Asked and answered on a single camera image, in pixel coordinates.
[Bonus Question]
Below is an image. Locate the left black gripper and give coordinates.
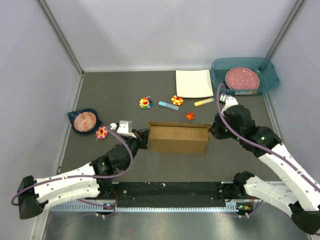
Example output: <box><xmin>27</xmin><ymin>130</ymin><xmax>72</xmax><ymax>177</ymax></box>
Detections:
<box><xmin>123</xmin><ymin>129</ymin><xmax>151</xmax><ymax>172</ymax></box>

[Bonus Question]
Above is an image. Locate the brown cardboard box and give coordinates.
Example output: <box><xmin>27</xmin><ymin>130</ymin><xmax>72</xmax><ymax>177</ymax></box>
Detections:
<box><xmin>148</xmin><ymin>121</ymin><xmax>211</xmax><ymax>155</ymax></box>

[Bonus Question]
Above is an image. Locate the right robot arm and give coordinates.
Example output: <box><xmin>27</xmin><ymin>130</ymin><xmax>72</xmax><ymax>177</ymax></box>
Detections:
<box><xmin>209</xmin><ymin>103</ymin><xmax>320</xmax><ymax>236</ymax></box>

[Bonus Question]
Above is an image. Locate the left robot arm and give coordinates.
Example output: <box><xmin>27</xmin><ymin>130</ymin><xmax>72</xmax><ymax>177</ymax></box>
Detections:
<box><xmin>11</xmin><ymin>128</ymin><xmax>150</xmax><ymax>220</ymax></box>

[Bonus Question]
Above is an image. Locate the rainbow flower plush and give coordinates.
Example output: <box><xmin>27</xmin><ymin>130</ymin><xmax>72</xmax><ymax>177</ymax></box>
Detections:
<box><xmin>139</xmin><ymin>96</ymin><xmax>153</xmax><ymax>109</ymax></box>

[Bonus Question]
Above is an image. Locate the pink flower plush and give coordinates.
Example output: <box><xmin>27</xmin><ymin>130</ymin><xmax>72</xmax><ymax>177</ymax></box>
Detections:
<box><xmin>95</xmin><ymin>126</ymin><xmax>108</xmax><ymax>140</ymax></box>

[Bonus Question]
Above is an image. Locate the orange sun flower plush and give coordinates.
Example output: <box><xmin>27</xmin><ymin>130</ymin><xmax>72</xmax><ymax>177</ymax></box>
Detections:
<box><xmin>171</xmin><ymin>95</ymin><xmax>184</xmax><ymax>106</ymax></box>

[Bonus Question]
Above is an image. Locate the white square plate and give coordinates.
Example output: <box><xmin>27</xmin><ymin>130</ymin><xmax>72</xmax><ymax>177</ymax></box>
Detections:
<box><xmin>175</xmin><ymin>69</ymin><xmax>214</xmax><ymax>99</ymax></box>

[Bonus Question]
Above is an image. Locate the pink dotted plate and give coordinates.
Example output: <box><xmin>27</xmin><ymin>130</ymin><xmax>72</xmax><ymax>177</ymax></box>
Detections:
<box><xmin>225</xmin><ymin>67</ymin><xmax>260</xmax><ymax>90</ymax></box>

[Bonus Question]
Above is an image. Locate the teal plastic bin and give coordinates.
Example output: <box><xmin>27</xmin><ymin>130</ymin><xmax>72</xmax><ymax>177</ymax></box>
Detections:
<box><xmin>210</xmin><ymin>57</ymin><xmax>280</xmax><ymax>96</ymax></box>

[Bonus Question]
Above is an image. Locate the blue bowl red inside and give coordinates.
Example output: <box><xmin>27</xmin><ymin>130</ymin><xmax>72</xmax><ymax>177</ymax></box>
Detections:
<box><xmin>67</xmin><ymin>108</ymin><xmax>102</xmax><ymax>135</ymax></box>

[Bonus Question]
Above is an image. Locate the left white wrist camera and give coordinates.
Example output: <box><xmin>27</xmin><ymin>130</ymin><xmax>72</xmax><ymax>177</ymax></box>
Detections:
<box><xmin>109</xmin><ymin>120</ymin><xmax>137</xmax><ymax>138</ymax></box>

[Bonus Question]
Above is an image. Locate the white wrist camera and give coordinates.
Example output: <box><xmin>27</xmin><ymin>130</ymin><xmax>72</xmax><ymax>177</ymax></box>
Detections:
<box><xmin>219</xmin><ymin>94</ymin><xmax>239</xmax><ymax>115</ymax></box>
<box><xmin>109</xmin><ymin>120</ymin><xmax>137</xmax><ymax>138</ymax></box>

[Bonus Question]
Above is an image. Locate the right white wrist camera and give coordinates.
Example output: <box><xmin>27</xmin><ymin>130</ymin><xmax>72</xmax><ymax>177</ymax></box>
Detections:
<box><xmin>219</xmin><ymin>94</ymin><xmax>239</xmax><ymax>115</ymax></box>

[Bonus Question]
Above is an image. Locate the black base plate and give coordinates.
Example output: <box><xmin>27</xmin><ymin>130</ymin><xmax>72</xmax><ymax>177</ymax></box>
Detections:
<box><xmin>84</xmin><ymin>181</ymin><xmax>253</xmax><ymax>208</ymax></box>

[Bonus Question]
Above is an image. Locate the grey slotted cable duct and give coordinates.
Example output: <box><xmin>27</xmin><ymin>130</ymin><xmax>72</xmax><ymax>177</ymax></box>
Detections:
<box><xmin>50</xmin><ymin>201</ymin><xmax>239</xmax><ymax>213</ymax></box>

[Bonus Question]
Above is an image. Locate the aluminium frame rail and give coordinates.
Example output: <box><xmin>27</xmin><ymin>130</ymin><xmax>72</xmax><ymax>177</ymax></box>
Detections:
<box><xmin>39</xmin><ymin>181</ymin><xmax>313</xmax><ymax>203</ymax></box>

